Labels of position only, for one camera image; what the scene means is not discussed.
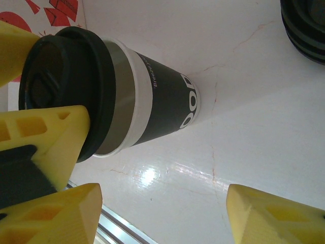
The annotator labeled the black cup lid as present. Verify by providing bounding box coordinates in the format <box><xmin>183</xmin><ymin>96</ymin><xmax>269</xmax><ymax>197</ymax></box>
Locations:
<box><xmin>280</xmin><ymin>0</ymin><xmax>325</xmax><ymax>65</ymax></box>

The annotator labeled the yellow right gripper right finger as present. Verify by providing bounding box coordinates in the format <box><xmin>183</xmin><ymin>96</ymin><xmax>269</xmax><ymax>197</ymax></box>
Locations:
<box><xmin>225</xmin><ymin>184</ymin><xmax>325</xmax><ymax>244</ymax></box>

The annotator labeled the dark printed paper coffee cup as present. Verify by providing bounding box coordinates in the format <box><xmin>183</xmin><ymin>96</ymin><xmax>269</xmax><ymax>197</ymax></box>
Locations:
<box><xmin>93</xmin><ymin>38</ymin><xmax>203</xmax><ymax>159</ymax></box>

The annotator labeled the red white paper gift bag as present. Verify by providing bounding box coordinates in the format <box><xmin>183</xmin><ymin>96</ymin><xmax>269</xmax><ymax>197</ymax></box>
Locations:
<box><xmin>0</xmin><ymin>0</ymin><xmax>87</xmax><ymax>112</ymax></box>

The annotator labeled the black coffee cup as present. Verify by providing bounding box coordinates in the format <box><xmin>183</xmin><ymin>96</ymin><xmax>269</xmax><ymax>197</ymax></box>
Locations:
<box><xmin>18</xmin><ymin>26</ymin><xmax>115</xmax><ymax>164</ymax></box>

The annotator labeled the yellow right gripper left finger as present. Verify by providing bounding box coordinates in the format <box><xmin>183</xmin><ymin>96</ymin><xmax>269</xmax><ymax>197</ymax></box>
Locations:
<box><xmin>0</xmin><ymin>182</ymin><xmax>103</xmax><ymax>244</ymax></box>

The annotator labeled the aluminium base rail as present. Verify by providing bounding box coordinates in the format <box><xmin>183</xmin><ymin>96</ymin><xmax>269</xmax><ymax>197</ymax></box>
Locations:
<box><xmin>64</xmin><ymin>179</ymin><xmax>156</xmax><ymax>244</ymax></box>

